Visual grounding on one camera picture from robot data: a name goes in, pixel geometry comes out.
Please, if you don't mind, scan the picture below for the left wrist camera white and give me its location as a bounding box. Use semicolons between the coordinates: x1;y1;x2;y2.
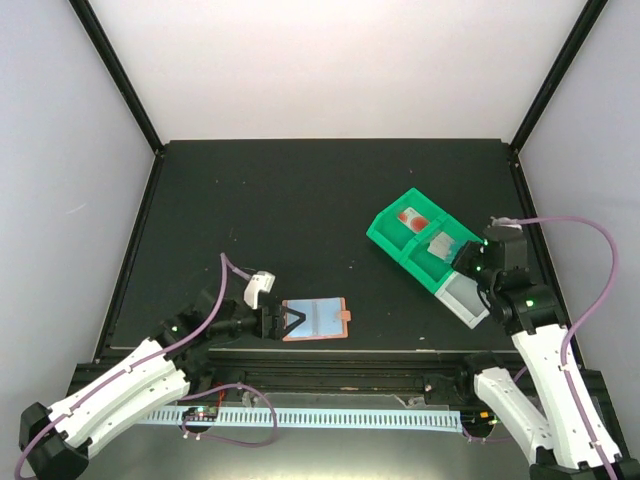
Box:
243;271;276;310

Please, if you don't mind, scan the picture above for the left controller board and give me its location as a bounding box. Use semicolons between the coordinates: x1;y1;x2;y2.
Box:
181;406;218;423

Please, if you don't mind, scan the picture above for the controller board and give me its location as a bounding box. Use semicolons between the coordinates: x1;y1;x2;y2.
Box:
460;409;501;428
181;406;218;423

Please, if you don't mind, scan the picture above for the left black frame post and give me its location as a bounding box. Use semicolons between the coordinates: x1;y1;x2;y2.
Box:
69;0;164;155

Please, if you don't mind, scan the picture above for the white slotted cable duct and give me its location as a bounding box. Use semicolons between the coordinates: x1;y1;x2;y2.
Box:
138;405;462;434

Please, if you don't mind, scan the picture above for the black aluminium rail front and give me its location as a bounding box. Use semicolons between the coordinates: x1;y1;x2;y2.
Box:
74;347;606;396

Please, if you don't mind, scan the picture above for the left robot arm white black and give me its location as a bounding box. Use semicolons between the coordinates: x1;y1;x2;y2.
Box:
14;298;306;479

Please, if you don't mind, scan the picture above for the right black frame post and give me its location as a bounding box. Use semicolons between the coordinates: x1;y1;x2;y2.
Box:
510;0;608;154

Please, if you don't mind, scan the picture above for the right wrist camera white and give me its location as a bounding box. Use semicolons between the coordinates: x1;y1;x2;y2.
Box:
491;217;522;230

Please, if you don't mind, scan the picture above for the pink leather card holder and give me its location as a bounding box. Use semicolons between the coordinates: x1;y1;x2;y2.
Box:
282;297;351;342

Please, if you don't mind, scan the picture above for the green bin middle compartment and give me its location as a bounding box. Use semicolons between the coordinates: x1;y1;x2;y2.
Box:
399;214;480;294

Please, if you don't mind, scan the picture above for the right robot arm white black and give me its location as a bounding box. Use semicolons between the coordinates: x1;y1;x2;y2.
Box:
452;218;639;479

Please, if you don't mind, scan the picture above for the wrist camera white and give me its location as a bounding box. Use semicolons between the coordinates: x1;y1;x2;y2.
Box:
243;271;276;310
491;217;522;230

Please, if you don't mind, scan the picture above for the white VIP card in bin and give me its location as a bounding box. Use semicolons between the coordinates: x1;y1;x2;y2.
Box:
427;231;456;262

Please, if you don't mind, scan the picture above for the black frame post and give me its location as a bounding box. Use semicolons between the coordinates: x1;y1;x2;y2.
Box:
510;0;608;154
69;0;164;155

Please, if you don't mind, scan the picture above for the right controller board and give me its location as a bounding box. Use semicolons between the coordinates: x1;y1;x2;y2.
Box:
460;409;501;428

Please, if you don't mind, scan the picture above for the red circle card in bin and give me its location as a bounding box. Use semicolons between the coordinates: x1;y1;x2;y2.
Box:
397;207;430;234

